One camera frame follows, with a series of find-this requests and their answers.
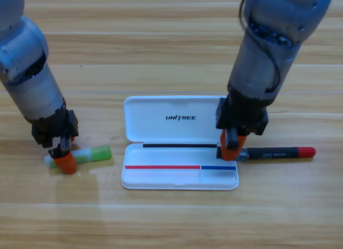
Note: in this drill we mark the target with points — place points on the red and black marker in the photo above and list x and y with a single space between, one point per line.
281 152

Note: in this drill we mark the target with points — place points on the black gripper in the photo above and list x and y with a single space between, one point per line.
53 125
246 115

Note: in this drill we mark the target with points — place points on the white Unitree pencil case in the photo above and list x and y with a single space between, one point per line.
171 131

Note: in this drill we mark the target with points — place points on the green and white highlighter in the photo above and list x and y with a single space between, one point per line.
99 152

